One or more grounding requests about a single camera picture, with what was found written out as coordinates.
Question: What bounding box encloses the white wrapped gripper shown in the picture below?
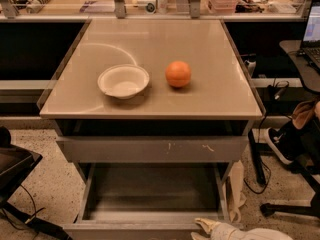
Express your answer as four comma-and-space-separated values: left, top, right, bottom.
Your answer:
191, 218, 247, 240

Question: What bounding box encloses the grey drawer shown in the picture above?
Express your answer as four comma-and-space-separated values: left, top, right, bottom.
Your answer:
57, 136, 248, 163
64, 164, 230, 240

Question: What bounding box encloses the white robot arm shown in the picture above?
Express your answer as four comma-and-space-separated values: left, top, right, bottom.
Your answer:
191, 218, 293, 240

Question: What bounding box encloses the grey top drawer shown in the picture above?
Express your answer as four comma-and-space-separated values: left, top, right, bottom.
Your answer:
57, 136, 248, 163

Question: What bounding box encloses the grey drawer cabinet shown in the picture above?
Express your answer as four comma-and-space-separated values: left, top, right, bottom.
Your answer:
36, 17, 267, 218

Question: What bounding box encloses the open laptop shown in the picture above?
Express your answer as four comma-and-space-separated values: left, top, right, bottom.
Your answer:
300, 0, 320, 70

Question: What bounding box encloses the white cloth bag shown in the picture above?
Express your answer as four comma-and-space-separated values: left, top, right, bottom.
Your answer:
226, 161, 246, 223

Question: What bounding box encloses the black and white shoe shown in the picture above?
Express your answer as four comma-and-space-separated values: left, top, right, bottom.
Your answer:
265, 128, 301, 165

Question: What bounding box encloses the black office chair base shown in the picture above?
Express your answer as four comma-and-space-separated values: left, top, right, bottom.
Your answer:
260, 157, 320, 219

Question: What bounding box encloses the orange ball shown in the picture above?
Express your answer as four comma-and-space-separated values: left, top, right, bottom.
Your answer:
165, 61, 191, 88

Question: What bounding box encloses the white paper bowl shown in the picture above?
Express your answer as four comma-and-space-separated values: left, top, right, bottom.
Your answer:
97, 64, 150, 99

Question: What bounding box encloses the black round side table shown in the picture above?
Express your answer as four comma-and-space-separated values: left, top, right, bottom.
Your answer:
279, 40, 320, 94

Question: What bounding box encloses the black stand left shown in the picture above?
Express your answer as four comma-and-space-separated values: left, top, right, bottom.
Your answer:
0, 126, 72, 240

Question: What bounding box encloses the black spring tool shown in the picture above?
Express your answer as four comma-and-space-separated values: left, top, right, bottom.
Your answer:
26, 0, 51, 14

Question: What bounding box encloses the black cable on floor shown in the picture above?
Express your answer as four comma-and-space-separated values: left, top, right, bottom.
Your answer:
243, 113, 273, 195

